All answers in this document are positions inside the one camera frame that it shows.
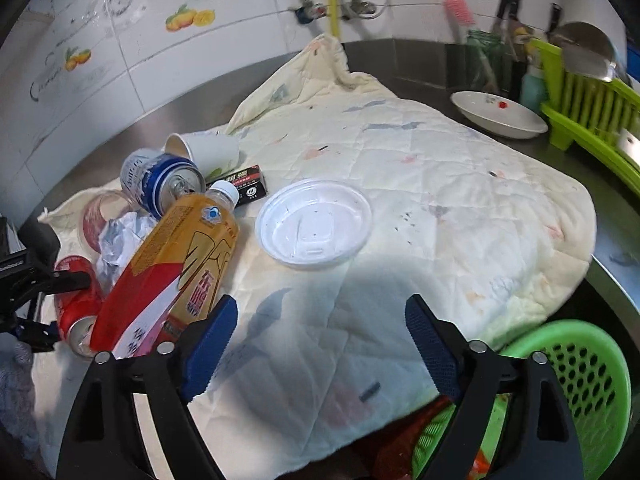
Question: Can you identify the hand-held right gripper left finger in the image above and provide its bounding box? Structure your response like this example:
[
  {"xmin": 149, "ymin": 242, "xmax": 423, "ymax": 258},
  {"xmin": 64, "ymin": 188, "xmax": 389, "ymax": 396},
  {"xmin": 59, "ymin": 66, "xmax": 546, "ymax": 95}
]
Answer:
[{"xmin": 57, "ymin": 294, "xmax": 239, "ymax": 480}]

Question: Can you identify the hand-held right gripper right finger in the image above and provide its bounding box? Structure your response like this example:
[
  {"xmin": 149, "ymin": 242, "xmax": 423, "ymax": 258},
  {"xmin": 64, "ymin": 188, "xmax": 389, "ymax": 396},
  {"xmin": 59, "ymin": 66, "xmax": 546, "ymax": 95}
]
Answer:
[{"xmin": 404, "ymin": 294, "xmax": 586, "ymax": 480}]

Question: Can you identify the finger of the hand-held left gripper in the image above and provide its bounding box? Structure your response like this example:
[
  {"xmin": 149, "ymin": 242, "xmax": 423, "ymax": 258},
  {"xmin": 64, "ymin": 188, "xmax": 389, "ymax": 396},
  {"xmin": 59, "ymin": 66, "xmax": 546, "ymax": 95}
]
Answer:
[
  {"xmin": 15, "ymin": 320, "xmax": 60, "ymax": 353},
  {"xmin": 47, "ymin": 270, "xmax": 106, "ymax": 293}
]

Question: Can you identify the red drink can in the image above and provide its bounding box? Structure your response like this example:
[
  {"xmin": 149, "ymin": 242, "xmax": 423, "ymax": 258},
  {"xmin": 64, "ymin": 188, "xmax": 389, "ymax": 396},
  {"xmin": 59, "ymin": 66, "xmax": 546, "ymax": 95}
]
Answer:
[{"xmin": 52, "ymin": 255, "xmax": 106, "ymax": 358}]

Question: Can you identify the white paper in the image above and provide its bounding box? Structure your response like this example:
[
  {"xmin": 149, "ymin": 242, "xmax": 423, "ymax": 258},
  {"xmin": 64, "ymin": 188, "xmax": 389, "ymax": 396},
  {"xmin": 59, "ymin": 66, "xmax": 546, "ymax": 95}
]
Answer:
[{"xmin": 97, "ymin": 210, "xmax": 158, "ymax": 293}]

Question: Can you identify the clear plastic cup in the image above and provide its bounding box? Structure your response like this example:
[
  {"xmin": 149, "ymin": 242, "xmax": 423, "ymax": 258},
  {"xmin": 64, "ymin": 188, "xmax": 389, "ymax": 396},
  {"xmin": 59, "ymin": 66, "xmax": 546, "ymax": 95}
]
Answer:
[{"xmin": 80, "ymin": 191, "xmax": 138, "ymax": 256}]

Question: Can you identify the orange drink bottle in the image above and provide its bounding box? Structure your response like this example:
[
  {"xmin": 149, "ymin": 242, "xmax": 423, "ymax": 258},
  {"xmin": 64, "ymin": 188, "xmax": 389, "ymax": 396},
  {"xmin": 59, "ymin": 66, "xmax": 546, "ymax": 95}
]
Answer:
[{"xmin": 89, "ymin": 180, "xmax": 241, "ymax": 361}]

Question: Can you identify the blue and white can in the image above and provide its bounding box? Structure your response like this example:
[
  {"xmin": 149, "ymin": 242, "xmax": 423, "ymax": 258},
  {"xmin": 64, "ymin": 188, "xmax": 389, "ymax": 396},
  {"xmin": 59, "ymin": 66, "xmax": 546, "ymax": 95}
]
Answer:
[{"xmin": 120, "ymin": 148, "xmax": 207, "ymax": 221}]

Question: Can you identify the green plastic basket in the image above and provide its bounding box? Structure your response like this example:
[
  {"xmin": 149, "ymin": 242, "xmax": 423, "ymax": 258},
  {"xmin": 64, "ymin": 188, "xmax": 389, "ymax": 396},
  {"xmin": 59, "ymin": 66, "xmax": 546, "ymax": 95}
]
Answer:
[{"xmin": 410, "ymin": 319, "xmax": 632, "ymax": 480}]

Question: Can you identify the white plastic lid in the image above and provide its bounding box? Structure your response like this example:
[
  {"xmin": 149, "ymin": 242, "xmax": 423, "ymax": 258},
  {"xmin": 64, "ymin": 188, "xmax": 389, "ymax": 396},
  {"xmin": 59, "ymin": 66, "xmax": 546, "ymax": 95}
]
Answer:
[{"xmin": 255, "ymin": 178, "xmax": 374, "ymax": 271}]

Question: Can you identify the black cardboard box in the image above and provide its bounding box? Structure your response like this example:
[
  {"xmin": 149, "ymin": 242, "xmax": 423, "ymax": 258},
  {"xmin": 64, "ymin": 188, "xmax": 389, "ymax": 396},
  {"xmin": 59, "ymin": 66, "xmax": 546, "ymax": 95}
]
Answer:
[{"xmin": 205, "ymin": 164, "xmax": 270, "ymax": 208}]

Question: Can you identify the white paper cup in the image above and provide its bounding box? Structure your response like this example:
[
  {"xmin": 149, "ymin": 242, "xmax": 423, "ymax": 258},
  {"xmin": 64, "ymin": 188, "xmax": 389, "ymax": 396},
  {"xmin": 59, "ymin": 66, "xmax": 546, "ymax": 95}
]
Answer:
[{"xmin": 164, "ymin": 132, "xmax": 241, "ymax": 181}]

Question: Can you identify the person's left forearm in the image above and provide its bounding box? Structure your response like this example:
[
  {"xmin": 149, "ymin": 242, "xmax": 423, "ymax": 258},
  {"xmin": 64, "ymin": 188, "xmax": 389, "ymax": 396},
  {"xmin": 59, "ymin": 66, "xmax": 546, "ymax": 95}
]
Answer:
[{"xmin": 0, "ymin": 335, "xmax": 33, "ymax": 413}]

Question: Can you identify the cream quilted cloth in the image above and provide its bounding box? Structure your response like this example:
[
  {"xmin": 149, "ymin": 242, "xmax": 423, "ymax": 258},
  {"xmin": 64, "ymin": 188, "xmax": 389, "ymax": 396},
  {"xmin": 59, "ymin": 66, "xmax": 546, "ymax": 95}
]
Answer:
[{"xmin": 32, "ymin": 32, "xmax": 598, "ymax": 476}]

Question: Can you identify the white shallow bowl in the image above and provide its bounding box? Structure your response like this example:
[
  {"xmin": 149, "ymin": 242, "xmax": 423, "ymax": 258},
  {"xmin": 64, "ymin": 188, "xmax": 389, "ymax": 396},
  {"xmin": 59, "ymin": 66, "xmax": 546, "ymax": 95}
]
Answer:
[{"xmin": 450, "ymin": 91, "xmax": 550, "ymax": 139}]

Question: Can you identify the teal plastic bottle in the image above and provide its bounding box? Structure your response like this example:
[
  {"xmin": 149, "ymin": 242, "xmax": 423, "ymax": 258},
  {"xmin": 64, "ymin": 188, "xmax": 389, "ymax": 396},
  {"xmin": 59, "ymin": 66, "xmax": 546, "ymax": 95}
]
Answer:
[{"xmin": 520, "ymin": 62, "xmax": 548, "ymax": 108}]

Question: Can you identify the black utensil holder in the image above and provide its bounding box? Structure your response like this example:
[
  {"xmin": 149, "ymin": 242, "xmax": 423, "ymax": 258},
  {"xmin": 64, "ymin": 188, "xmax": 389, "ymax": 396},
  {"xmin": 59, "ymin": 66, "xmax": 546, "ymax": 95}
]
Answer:
[{"xmin": 501, "ymin": 57, "xmax": 524, "ymax": 100}]

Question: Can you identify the green dish rack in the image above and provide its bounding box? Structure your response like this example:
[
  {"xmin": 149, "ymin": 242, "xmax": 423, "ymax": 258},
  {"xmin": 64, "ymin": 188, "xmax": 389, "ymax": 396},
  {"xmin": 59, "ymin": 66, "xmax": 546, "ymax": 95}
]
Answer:
[{"xmin": 529, "ymin": 37, "xmax": 640, "ymax": 186}]

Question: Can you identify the glass utensil jar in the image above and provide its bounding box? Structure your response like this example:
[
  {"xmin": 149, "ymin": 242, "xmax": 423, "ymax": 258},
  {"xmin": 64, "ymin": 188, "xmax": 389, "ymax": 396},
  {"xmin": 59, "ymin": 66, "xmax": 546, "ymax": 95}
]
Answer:
[{"xmin": 465, "ymin": 30, "xmax": 508, "ymax": 92}]

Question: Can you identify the metal ladle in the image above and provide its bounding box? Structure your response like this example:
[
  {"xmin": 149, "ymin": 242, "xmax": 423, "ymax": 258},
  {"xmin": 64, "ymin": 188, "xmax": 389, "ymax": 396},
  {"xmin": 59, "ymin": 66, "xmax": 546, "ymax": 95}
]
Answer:
[{"xmin": 550, "ymin": 21, "xmax": 628, "ymax": 83}]

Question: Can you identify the pink brush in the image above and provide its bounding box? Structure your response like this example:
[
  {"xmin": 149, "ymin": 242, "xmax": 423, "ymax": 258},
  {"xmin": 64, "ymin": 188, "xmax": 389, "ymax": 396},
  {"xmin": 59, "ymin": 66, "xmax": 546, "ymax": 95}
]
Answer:
[{"xmin": 442, "ymin": 0, "xmax": 476, "ymax": 28}]

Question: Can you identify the metal water valve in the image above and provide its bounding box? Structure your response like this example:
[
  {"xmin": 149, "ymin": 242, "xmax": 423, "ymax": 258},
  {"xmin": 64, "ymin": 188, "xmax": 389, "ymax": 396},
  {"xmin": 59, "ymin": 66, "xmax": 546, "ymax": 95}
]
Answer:
[
  {"xmin": 341, "ymin": 1, "xmax": 378, "ymax": 20},
  {"xmin": 289, "ymin": 4, "xmax": 326, "ymax": 24}
]

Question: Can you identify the yellow pipe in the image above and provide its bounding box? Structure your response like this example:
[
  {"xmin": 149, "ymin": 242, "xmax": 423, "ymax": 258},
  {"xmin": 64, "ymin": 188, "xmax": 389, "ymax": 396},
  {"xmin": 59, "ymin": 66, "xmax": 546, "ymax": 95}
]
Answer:
[{"xmin": 322, "ymin": 0, "xmax": 342, "ymax": 41}]

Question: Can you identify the black handled knife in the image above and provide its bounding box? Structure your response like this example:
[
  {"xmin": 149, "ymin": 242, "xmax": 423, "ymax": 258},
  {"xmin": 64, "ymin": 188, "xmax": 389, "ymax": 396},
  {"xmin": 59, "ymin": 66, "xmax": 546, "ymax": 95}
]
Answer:
[{"xmin": 490, "ymin": 0, "xmax": 523, "ymax": 61}]

